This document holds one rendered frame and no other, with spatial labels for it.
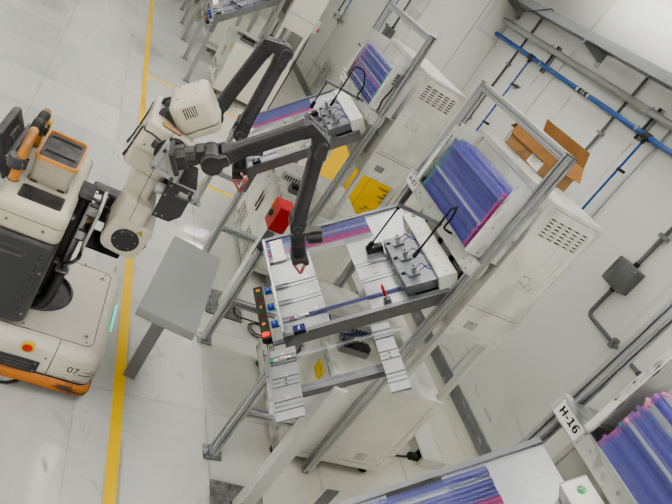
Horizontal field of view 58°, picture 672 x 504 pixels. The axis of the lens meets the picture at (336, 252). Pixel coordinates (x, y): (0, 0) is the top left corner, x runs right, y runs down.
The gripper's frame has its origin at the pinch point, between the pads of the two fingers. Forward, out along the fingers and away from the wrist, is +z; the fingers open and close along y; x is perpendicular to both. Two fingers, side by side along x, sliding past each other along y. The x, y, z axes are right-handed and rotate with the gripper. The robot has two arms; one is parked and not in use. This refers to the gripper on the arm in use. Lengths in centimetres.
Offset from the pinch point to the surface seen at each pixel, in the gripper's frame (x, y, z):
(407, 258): -46.6, 0.0, 1.6
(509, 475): -46, -103, 8
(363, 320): -22.0, -20.2, 14.1
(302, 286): -1.3, 8.3, 14.8
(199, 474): 55, -35, 73
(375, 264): -35.1, 9.9, 10.1
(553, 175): -93, -23, -45
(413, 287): -44.3, -16.0, 4.4
